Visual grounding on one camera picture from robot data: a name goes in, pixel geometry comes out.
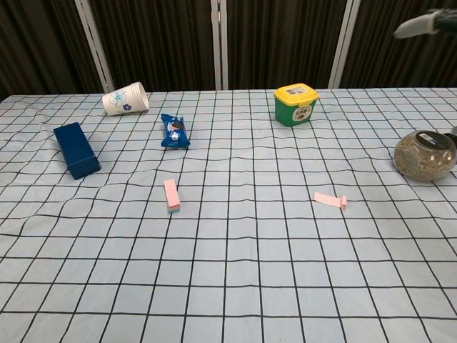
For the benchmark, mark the pink and blue sticky pad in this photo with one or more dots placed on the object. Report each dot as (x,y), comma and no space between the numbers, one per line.
(172,194)

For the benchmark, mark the dark blue rectangular box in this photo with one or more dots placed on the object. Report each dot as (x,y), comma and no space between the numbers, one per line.
(76,148)

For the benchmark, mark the green tub with yellow lid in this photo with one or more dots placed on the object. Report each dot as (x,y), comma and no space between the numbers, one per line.
(295,107)

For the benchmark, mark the light blue checkered tablecloth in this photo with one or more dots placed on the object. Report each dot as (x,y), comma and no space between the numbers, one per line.
(250,250)

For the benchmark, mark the single pink sticky note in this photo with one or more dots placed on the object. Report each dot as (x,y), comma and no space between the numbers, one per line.
(328,200)

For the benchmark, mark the glass jar of grains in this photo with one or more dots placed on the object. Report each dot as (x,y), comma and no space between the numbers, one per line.
(421,157)

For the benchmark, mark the blue cookie snack packet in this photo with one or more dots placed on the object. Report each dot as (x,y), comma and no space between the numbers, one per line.
(174,132)

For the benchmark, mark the white flowered paper cup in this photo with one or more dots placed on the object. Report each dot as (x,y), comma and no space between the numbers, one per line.
(123,101)

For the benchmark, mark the grey metal frame post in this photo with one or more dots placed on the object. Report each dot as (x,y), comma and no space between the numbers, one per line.
(344,43)
(219,43)
(96,46)

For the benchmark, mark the black pleated curtain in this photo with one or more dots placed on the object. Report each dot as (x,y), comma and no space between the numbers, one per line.
(160,43)

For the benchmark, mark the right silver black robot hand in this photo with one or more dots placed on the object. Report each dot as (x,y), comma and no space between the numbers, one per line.
(417,25)

